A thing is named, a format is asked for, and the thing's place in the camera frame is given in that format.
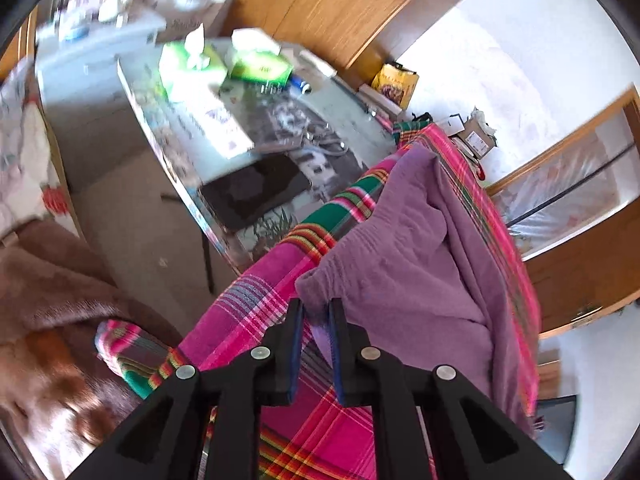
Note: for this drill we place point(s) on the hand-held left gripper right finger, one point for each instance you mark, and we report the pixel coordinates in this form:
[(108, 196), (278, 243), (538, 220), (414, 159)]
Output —
[(336, 350)]

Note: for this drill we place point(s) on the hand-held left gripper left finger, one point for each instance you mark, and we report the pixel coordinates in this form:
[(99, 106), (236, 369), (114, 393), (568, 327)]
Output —
[(296, 340)]

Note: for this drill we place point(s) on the purple pants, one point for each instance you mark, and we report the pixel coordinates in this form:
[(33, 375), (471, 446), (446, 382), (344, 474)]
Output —
[(425, 270)]

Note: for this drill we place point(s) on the pink plaid bed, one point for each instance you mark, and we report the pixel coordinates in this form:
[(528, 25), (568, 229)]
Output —
[(260, 310)]

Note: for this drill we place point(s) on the black smartphone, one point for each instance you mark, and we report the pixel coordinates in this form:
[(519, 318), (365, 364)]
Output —
[(250, 190)]

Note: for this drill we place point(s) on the metal kitchen scissors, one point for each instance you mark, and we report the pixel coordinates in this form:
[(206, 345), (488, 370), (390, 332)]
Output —
[(320, 142)]

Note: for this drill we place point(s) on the wooden board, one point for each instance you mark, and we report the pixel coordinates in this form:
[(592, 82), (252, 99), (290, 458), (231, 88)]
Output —
[(549, 370)]

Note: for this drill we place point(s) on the printed glass coffee table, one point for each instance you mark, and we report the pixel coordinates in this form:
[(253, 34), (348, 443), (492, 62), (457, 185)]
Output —
[(320, 110)]

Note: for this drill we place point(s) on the white printed packet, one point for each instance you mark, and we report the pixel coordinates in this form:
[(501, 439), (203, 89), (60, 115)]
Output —
[(215, 120)]

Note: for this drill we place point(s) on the black office chair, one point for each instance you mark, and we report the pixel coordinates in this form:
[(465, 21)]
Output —
[(557, 430)]

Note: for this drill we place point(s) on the white flat box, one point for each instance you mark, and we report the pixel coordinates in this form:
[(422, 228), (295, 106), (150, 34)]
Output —
[(382, 102)]

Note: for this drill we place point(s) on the cardboard box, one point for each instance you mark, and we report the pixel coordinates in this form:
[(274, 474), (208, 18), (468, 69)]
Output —
[(475, 140)]

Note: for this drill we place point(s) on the brown blanket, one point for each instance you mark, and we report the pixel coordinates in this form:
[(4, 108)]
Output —
[(50, 285)]

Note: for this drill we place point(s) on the metal door lock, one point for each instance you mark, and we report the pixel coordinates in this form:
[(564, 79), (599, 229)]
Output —
[(586, 314)]

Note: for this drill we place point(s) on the wooden door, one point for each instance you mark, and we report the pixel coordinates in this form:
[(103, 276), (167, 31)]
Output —
[(580, 280)]

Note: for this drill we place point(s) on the blue lighter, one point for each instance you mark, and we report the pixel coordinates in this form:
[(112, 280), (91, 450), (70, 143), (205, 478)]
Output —
[(301, 84)]

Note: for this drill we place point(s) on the yellow box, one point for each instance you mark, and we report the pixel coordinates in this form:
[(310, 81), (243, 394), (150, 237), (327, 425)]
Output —
[(395, 85)]

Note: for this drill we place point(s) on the clear door curtain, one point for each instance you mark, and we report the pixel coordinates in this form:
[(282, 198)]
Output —
[(565, 195)]

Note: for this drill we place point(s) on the green tissue pack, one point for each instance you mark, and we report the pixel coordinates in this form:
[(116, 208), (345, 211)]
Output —
[(260, 65), (190, 67)]

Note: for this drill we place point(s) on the floral bedding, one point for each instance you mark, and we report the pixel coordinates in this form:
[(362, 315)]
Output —
[(25, 160)]

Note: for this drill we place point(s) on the wooden wardrobe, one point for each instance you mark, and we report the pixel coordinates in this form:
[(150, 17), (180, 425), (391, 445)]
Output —
[(340, 5)]

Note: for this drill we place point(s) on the white cabinet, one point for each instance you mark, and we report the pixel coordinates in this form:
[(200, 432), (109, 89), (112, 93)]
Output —
[(100, 60)]

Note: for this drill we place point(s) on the wooden door frame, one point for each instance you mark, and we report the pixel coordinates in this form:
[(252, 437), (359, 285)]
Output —
[(550, 152)]

